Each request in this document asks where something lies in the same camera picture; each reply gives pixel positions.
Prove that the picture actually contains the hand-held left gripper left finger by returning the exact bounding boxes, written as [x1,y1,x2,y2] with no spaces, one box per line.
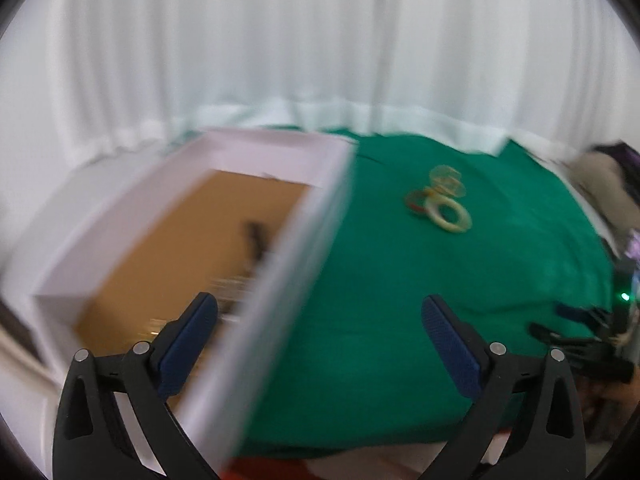
[52,291,222,480]

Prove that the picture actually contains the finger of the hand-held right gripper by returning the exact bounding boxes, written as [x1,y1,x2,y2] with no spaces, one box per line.
[528,323,603,357]
[554,303,615,330]

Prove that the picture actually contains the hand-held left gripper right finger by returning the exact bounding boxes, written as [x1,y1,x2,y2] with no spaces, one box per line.
[419,294,587,480]

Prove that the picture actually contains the black wristwatch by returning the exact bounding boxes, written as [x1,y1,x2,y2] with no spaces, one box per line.
[244,221,273,263]

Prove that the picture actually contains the long white cardboard box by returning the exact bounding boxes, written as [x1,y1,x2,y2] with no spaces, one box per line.
[31,127,360,473]

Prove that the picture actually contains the green velvet cloth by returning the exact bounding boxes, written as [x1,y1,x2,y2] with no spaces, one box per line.
[185,125,617,461]

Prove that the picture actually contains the white jade bangle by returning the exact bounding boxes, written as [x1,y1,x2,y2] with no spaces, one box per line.
[423,194,473,235]

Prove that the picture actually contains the dark purple cloth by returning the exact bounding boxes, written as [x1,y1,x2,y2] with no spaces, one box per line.
[592,141,640,173]

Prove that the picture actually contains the white curtain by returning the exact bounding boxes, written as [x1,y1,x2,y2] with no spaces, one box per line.
[45,0,611,161]

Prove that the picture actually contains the red bead bracelet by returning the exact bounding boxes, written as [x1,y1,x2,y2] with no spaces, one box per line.
[404,188,435,215]

